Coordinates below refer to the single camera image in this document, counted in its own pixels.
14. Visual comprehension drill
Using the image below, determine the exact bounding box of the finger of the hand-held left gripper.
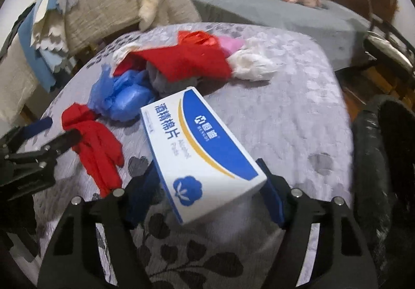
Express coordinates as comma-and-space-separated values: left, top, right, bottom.
0, 117, 54, 148
6, 129, 82, 176

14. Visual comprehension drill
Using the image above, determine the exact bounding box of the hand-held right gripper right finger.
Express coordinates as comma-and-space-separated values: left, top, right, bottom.
256, 158, 380, 289

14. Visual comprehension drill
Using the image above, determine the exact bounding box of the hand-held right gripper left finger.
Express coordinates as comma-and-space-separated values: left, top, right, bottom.
37, 161, 172, 289

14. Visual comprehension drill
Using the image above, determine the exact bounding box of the blue plastic bag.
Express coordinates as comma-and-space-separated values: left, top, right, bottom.
87, 64, 156, 121

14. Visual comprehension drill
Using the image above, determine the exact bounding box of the white and blue cardboard box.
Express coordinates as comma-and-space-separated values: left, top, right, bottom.
139, 86, 268, 225

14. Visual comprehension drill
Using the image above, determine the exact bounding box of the bin with black bag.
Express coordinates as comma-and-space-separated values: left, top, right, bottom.
352, 94, 415, 277

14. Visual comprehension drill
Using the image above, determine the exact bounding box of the pale knit cloth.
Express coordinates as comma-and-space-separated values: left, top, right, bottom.
145, 62, 195, 98

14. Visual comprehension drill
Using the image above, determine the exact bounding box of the white tissue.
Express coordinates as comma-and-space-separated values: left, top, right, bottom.
227, 38, 276, 82

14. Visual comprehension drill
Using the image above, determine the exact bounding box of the large red cloth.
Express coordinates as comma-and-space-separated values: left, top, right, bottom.
114, 44, 232, 84

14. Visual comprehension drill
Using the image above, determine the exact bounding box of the grey floral tablecloth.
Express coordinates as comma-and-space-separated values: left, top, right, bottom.
32, 25, 354, 289

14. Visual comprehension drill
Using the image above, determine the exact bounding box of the blue and white cloth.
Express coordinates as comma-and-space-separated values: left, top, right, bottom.
18, 0, 80, 92

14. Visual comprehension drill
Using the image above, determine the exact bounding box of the beige quilted blanket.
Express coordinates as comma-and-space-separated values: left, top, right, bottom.
65, 0, 202, 56

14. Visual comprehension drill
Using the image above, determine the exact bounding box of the red shiny wrapper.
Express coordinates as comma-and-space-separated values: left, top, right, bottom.
178, 30, 218, 48

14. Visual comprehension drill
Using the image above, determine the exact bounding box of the grey bed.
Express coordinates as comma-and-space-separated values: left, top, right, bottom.
186, 0, 370, 71

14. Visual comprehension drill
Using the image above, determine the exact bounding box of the silver cushion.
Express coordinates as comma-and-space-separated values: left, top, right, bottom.
368, 34, 414, 69

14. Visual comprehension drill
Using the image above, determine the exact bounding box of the black metal chair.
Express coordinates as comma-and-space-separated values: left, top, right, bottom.
361, 0, 415, 72

